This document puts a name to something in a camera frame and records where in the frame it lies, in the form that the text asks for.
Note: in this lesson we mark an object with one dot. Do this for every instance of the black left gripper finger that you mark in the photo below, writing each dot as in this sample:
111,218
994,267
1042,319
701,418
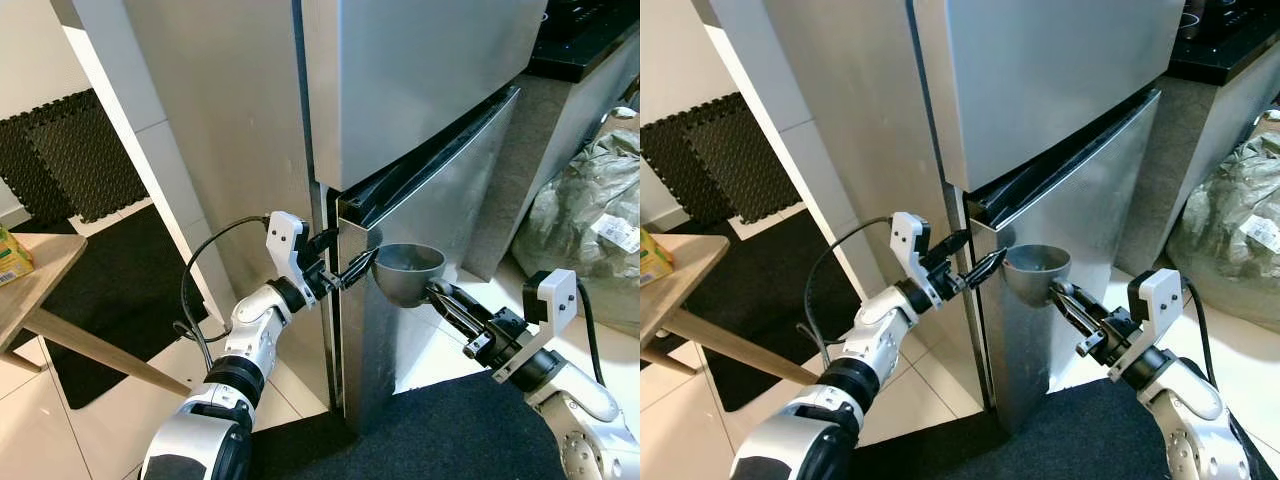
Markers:
988,265
980,283
354,281
360,264

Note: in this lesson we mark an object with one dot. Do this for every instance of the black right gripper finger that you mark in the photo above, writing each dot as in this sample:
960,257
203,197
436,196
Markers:
1082,326
1085,305
465,305
462,326

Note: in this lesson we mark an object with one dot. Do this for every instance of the grey-blue bowl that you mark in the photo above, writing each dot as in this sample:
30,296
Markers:
1035,278
408,278

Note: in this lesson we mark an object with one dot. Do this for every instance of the silver fridge compartment door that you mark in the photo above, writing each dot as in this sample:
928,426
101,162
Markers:
1030,350
400,350

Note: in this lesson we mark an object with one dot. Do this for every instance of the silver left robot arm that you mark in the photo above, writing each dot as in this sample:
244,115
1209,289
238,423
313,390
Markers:
255,335
880,335

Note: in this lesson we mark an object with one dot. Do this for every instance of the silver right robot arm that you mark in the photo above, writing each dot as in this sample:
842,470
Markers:
1190,400
580,400

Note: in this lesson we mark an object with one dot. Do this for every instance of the silver fridge cabinet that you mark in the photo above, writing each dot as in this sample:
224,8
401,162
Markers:
230,130
860,130

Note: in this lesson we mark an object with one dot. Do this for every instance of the black floor mat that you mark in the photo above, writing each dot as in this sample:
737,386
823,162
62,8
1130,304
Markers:
120,290
780,290
430,440
1050,440

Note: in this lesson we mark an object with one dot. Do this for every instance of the grey-green rubbish bag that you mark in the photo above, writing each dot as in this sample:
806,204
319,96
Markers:
580,220
1230,230

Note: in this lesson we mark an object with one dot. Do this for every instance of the yellow green juice carton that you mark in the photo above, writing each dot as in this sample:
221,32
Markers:
14,258
655,260

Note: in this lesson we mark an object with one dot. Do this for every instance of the silver freezer door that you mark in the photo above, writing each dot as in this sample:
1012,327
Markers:
420,80
1050,80

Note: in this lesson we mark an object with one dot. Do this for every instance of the light wooden table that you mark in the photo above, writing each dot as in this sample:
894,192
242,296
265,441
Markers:
690,290
40,290

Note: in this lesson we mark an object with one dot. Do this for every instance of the black foam puzzle mat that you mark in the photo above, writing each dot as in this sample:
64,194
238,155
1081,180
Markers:
70,160
720,160

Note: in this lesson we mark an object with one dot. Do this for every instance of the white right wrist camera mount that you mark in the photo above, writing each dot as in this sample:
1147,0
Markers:
1163,295
555,295

